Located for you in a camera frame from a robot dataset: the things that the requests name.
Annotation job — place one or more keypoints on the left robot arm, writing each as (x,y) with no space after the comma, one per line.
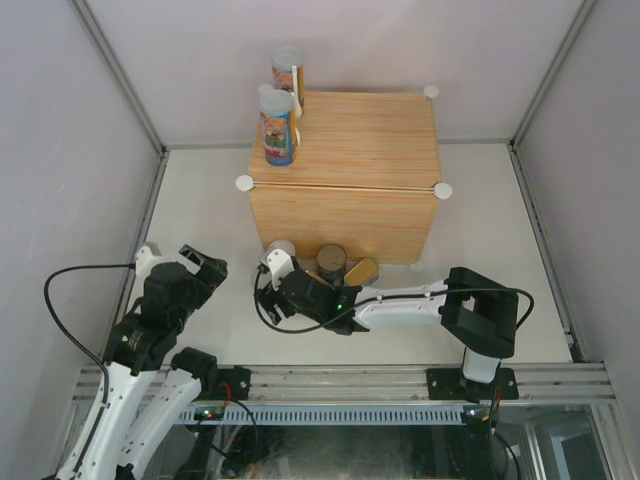
(120,437)

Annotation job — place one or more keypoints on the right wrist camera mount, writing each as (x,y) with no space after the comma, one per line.
(279,264)

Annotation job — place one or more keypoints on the right rectangular gold tin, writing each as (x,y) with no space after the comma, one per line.
(364,273)

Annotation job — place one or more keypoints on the white lid can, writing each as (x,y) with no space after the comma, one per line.
(285,245)

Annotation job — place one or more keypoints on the slotted cable duct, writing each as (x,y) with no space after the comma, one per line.
(350,415)

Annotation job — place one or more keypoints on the white lid can colourful label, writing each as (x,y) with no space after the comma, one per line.
(280,137)

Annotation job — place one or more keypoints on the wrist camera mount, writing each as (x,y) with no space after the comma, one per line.
(279,264)
(146,258)

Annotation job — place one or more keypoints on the right black base bracket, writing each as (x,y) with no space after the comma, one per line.
(448,384)

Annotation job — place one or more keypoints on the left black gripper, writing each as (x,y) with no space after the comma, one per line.
(211,274)

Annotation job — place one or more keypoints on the rectangular gold tin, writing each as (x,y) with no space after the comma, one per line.
(364,273)
(317,277)

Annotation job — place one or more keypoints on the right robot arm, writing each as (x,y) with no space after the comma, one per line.
(479,312)

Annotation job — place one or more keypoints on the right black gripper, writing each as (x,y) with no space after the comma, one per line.
(269,298)

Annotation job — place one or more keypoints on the left black base bracket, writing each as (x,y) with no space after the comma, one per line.
(232,383)

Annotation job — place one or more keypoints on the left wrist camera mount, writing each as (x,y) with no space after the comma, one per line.
(146,258)

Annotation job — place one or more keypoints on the wooden cube shelf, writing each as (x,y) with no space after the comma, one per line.
(366,177)

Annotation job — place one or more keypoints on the dark round tin can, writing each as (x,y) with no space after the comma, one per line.
(331,263)

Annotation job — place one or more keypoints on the black base bracket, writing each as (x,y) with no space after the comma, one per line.
(232,383)
(448,384)

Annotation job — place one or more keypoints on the aluminium mounting rail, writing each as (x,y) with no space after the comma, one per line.
(538,384)

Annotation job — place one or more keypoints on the left rectangular gold tin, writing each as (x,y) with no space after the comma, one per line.
(317,277)

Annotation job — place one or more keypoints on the tall can with spoon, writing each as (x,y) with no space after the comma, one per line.
(288,72)

